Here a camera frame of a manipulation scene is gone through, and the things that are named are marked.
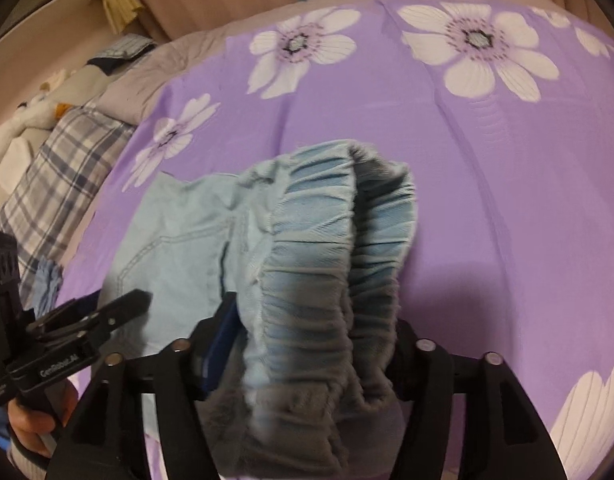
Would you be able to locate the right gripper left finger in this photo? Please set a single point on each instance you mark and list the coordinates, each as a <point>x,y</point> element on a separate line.
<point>187,372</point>

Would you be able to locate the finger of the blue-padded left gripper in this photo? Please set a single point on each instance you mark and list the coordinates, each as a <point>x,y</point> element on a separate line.
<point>72,312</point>
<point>98,323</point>

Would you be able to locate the folded blue plaid cloth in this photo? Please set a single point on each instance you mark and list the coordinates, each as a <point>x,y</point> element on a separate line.
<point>125,50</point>

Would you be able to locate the white plush toy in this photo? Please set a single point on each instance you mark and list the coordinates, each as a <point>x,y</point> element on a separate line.
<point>39,112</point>

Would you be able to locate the white curved shelf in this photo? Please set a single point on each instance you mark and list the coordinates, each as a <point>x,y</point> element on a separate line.
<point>61,34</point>

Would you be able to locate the plaid pillow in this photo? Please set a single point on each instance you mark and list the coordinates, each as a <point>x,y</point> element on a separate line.
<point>60,184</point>

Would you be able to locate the blue denim cloth piece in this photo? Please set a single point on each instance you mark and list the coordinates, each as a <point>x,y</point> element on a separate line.
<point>46,287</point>

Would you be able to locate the person's left hand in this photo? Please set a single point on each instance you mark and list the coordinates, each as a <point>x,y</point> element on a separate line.
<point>29,425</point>

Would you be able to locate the striped sweater left forearm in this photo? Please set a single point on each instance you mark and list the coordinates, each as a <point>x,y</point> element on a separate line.
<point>29,464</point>

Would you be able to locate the purple floral bed sheet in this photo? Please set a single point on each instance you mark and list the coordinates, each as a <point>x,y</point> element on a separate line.
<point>504,115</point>

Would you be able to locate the white gripper handle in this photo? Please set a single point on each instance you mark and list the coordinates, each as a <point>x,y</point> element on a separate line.
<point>50,439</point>

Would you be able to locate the yellow tassel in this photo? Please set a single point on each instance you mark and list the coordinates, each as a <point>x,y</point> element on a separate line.
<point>121,13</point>

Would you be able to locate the light blue denim pants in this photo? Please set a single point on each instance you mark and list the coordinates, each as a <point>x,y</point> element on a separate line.
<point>312,244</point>

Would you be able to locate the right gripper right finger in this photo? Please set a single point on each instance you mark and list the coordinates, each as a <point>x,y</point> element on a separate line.
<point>421,373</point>

